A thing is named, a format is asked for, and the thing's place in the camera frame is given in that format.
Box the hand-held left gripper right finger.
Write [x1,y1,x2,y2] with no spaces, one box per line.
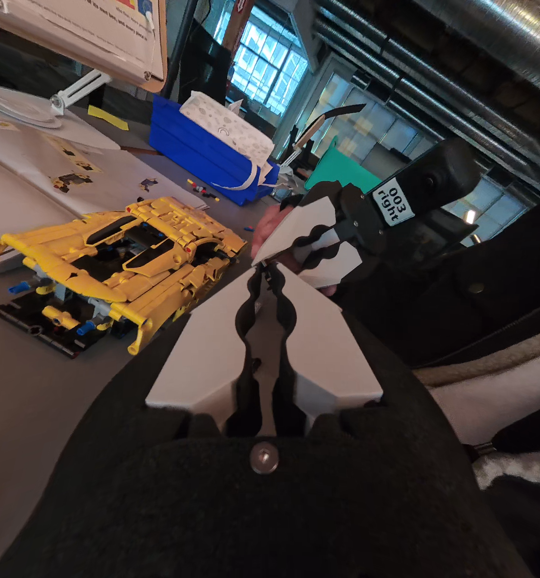
[269,263,384,433]

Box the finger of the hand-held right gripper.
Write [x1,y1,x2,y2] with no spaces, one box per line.
[296,228,364,291]
[251,195,344,268]

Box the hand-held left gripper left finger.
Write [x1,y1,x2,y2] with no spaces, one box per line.
[145,266,264,430]

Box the small black connector piece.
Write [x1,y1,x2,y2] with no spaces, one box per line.
[254,263,280,292]

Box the yellow toy brick car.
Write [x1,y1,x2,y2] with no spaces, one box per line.
[0,196,249,360]

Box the grey desk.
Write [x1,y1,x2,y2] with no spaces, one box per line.
[0,81,307,578]

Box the person's right hand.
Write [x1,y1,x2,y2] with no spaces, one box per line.
[251,204,339,298]

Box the teal plastic bin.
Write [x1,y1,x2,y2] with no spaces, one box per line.
[304,135,384,195]

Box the cluster of tiny coloured pieces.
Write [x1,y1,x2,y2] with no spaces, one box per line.
[186,177,221,202]

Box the white patterned paper bag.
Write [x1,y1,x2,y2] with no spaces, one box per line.
[179,90,276,192]

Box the blue plastic bin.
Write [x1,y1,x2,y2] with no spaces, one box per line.
[149,93,281,207]

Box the paned window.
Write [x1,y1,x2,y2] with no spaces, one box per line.
[227,18,309,116]

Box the dark upright panel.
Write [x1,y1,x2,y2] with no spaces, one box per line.
[176,18,233,107]

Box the yellow sticky note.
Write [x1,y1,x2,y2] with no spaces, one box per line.
[87,105,130,132]

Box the wooden display board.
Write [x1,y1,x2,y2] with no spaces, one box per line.
[0,0,168,94]

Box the white board stand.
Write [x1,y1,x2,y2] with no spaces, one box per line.
[0,70,113,130]

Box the open instruction booklet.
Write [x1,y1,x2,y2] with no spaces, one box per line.
[0,118,210,279]

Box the silver ventilation duct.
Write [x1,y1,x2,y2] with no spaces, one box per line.
[405,0,540,102]

